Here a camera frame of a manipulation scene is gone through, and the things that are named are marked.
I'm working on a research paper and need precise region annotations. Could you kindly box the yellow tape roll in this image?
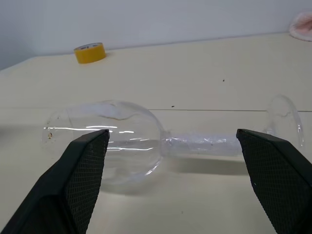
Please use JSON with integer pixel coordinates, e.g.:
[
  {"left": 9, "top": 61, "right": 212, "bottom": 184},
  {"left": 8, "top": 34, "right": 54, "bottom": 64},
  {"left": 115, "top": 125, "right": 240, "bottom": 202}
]
[{"left": 74, "top": 42, "right": 107, "bottom": 65}]

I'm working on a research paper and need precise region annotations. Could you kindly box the pink towel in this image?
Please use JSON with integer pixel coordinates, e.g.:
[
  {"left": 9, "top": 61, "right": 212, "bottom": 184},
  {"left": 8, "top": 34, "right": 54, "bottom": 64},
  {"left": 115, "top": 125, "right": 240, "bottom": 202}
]
[{"left": 289, "top": 9, "right": 312, "bottom": 42}]

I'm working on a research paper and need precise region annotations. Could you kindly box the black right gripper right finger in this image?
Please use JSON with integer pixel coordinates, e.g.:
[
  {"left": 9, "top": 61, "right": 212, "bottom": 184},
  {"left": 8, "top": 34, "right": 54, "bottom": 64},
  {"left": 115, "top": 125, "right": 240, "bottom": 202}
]
[{"left": 235, "top": 129, "right": 312, "bottom": 234}]

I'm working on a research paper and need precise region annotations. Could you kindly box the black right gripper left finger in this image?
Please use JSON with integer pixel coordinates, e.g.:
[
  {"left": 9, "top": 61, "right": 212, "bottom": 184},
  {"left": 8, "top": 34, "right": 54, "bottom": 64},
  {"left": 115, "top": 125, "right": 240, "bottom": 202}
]
[{"left": 0, "top": 129, "right": 110, "bottom": 234}]

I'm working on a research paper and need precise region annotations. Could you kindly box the clear plastic cup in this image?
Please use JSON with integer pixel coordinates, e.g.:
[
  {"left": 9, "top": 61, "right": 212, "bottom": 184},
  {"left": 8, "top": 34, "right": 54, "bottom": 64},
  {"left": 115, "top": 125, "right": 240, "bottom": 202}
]
[{"left": 41, "top": 94, "right": 306, "bottom": 195}]

